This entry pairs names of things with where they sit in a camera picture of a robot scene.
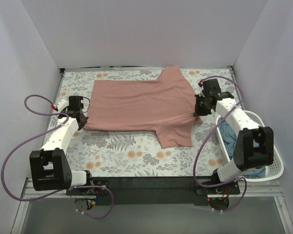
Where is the pink t shirt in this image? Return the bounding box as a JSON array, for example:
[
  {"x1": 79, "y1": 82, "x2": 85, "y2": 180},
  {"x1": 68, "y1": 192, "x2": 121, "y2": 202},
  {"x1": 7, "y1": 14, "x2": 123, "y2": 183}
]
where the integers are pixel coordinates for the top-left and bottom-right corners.
[{"x1": 84, "y1": 66, "x2": 202, "y2": 148}]

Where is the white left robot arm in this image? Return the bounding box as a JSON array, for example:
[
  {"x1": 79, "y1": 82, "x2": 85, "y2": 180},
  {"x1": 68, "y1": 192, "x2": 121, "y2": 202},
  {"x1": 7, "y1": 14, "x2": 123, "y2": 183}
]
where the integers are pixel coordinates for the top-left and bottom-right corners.
[{"x1": 29, "y1": 96, "x2": 94, "y2": 195}]

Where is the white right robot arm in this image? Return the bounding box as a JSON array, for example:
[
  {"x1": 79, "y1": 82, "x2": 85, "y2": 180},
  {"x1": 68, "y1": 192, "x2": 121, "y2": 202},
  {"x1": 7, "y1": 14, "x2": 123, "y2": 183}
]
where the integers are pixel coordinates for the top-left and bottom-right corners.
[{"x1": 193, "y1": 76, "x2": 274, "y2": 194}]

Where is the blue t shirt in basket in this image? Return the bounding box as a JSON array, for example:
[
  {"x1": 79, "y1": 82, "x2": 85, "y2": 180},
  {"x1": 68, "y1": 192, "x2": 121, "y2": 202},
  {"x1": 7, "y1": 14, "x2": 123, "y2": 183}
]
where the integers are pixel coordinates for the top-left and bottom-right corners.
[{"x1": 219, "y1": 121, "x2": 266, "y2": 179}]

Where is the floral patterned table mat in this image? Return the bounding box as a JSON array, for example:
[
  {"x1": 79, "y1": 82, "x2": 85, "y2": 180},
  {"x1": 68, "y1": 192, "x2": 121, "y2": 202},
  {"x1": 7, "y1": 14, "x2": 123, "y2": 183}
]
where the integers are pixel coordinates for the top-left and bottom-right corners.
[{"x1": 57, "y1": 68, "x2": 227, "y2": 177}]

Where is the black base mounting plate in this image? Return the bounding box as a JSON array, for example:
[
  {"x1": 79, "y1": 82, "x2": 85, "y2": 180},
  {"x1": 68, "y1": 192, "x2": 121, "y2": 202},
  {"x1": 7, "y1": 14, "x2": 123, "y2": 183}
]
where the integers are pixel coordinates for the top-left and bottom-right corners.
[{"x1": 65, "y1": 177, "x2": 240, "y2": 208}]

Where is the white plastic laundry basket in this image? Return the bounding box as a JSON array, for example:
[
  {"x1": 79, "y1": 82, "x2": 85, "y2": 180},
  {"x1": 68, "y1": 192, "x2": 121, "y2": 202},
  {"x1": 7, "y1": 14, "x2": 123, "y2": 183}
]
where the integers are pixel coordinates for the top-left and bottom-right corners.
[{"x1": 214, "y1": 109, "x2": 284, "y2": 181}]

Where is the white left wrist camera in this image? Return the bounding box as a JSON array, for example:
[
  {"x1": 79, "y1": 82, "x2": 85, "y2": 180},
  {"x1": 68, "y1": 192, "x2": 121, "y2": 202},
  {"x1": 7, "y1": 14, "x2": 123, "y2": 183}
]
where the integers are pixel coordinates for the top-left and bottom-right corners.
[{"x1": 51, "y1": 99, "x2": 69, "y2": 121}]

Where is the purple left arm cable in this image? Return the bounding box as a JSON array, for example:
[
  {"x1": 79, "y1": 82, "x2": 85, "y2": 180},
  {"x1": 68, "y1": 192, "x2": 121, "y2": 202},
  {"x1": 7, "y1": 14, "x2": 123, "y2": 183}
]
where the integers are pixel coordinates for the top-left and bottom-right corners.
[{"x1": 2, "y1": 95, "x2": 115, "y2": 220}]

